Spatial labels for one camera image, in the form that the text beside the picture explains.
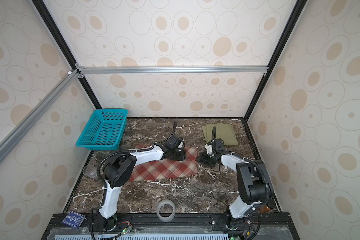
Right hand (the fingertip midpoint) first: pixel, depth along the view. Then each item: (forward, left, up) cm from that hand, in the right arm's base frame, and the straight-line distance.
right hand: (200, 159), depth 94 cm
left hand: (+2, +6, +3) cm, 7 cm away
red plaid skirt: (-6, +21, 0) cm, 22 cm away
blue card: (-32, +64, +1) cm, 72 cm away
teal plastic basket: (+28, +71, -1) cm, 76 cm away
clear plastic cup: (-7, +67, 0) cm, 67 cm away
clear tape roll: (-25, +20, +1) cm, 32 cm away
